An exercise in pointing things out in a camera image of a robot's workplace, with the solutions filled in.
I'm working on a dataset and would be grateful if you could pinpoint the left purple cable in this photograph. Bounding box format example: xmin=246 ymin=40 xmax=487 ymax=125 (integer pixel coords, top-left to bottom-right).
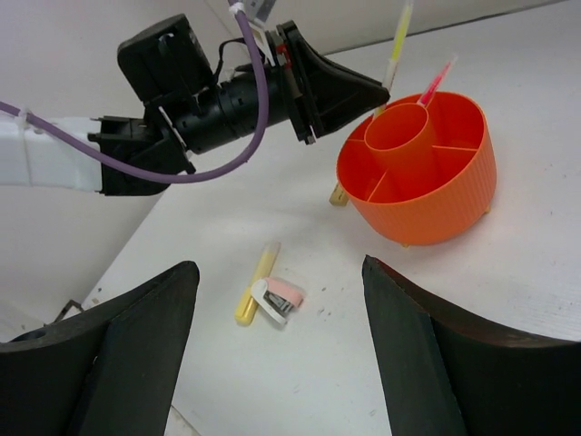
xmin=0 ymin=4 xmax=269 ymax=185

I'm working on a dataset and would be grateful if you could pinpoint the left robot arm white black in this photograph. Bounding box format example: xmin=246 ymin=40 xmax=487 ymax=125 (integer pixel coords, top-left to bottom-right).
xmin=1 ymin=2 xmax=390 ymax=196

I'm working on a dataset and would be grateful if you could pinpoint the thick yellow highlighter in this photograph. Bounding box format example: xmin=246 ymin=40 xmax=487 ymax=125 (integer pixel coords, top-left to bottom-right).
xmin=233 ymin=241 xmax=281 ymax=326

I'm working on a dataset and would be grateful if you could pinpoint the pink highlighter pen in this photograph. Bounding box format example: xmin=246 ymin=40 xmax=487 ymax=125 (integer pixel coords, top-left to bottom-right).
xmin=417 ymin=54 xmax=458 ymax=107

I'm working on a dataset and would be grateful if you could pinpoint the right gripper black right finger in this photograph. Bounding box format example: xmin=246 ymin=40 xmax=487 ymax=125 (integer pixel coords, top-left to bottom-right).
xmin=362 ymin=257 xmax=580 ymax=435

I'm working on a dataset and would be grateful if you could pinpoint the orange round divided container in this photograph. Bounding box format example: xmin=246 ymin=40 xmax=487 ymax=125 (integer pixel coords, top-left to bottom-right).
xmin=336 ymin=92 xmax=497 ymax=245

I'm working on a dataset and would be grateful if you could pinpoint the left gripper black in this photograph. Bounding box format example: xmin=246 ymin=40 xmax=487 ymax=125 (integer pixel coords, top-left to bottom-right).
xmin=270 ymin=21 xmax=390 ymax=144

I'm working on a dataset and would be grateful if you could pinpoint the pink white stapler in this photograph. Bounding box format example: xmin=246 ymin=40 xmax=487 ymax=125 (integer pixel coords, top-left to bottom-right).
xmin=251 ymin=277 xmax=304 ymax=326

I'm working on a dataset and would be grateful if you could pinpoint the small tan wooden block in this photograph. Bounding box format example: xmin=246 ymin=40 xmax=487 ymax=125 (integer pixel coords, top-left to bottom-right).
xmin=329 ymin=183 xmax=349 ymax=207

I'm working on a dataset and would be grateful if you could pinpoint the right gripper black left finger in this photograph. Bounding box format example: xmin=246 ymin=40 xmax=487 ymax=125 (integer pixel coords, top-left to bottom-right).
xmin=1 ymin=261 xmax=200 ymax=435

